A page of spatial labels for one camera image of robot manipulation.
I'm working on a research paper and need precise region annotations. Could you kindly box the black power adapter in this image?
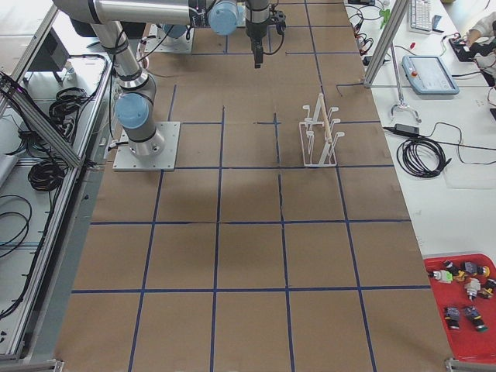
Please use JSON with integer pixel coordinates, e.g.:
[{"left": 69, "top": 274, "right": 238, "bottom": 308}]
[{"left": 384, "top": 123, "right": 420, "bottom": 137}]

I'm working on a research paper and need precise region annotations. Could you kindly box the white keyboard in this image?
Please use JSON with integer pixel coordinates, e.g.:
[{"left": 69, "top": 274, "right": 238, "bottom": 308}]
[{"left": 408, "top": 0, "right": 432, "bottom": 34}]

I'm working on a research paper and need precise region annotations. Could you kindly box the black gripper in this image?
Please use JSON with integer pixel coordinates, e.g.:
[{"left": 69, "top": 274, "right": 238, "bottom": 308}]
[{"left": 245, "top": 0, "right": 270, "bottom": 69}]

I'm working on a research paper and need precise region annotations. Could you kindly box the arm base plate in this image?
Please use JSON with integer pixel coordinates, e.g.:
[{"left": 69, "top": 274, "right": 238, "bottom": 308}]
[
  {"left": 155, "top": 24, "right": 194, "bottom": 53},
  {"left": 112, "top": 122, "right": 181, "bottom": 171}
]

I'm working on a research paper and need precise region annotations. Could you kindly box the green handled reacher grabber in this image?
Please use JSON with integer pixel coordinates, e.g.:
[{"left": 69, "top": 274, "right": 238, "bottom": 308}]
[{"left": 381, "top": 7, "right": 422, "bottom": 124}]

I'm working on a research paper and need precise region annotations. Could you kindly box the coiled black cable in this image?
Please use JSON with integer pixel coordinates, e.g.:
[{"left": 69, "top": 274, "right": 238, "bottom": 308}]
[{"left": 401, "top": 138, "right": 453, "bottom": 179}]

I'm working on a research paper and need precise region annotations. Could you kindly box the red parts tray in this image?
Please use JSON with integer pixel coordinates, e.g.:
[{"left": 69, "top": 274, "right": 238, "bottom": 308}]
[{"left": 424, "top": 253, "right": 495, "bottom": 363}]

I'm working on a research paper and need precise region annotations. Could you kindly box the blue teach pendant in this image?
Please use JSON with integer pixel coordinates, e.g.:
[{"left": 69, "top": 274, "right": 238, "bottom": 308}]
[{"left": 401, "top": 55, "right": 460, "bottom": 95}]

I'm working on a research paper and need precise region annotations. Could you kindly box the white wire cup rack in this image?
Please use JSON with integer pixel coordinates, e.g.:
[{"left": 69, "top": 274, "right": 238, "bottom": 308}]
[{"left": 298, "top": 93, "right": 345, "bottom": 167}]

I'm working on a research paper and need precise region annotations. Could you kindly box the aluminium frame post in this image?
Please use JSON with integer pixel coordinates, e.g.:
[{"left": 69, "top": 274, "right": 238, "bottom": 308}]
[{"left": 363, "top": 0, "right": 409, "bottom": 88}]

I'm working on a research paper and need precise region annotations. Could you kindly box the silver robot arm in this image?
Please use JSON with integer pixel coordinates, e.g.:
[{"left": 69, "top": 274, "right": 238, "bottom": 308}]
[{"left": 54, "top": 1, "right": 271, "bottom": 157}]

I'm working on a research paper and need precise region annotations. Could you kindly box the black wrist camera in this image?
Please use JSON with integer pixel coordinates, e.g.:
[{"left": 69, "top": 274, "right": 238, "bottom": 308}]
[{"left": 270, "top": 10, "right": 286, "bottom": 36}]

